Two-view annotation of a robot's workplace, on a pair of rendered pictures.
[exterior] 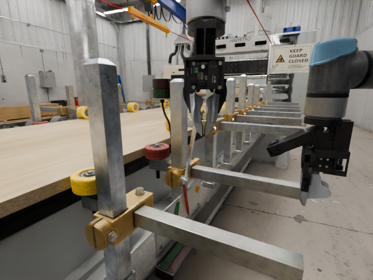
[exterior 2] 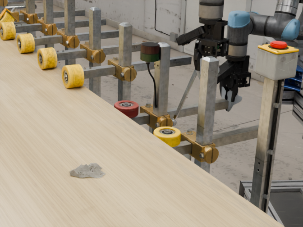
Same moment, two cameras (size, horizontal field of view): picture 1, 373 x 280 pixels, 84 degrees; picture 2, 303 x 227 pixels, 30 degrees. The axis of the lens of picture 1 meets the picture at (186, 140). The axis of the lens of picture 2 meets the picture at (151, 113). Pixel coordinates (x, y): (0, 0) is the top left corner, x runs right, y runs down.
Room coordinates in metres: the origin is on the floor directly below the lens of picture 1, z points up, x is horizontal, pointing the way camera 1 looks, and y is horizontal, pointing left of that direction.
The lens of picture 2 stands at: (-0.32, 1.53, 1.55)
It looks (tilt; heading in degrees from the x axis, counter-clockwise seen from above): 21 degrees down; 301
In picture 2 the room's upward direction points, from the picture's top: 2 degrees clockwise
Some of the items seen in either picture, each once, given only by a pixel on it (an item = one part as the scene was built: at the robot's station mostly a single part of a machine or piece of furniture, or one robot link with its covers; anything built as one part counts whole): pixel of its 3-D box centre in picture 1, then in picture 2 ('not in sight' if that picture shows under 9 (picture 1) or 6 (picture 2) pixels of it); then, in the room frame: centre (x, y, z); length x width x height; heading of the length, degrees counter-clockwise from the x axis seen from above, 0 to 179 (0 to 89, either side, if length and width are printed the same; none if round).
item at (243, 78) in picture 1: (241, 116); (70, 45); (1.23, -0.32, 0.92); 0.03 x 0.03 x 0.48; 63
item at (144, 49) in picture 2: (163, 84); (149, 47); (0.59, 0.06, 1.10); 0.06 x 0.06 x 0.02
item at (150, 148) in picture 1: (157, 161); (126, 119); (0.65, 0.10, 0.85); 0.08 x 0.08 x 0.11
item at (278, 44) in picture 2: not in sight; (278, 46); (0.11, 0.25, 1.22); 0.04 x 0.04 x 0.02
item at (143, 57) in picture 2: (164, 93); (149, 56); (0.59, 0.06, 1.07); 0.06 x 0.06 x 0.02
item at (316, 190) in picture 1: (314, 191); (235, 100); (0.43, -0.29, 0.86); 0.06 x 0.03 x 0.09; 63
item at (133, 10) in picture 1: (151, 21); not in sight; (5.48, 0.83, 2.65); 1.71 x 0.09 x 0.32; 158
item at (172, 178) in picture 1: (182, 171); (155, 118); (0.58, 0.01, 0.85); 0.13 x 0.06 x 0.05; 153
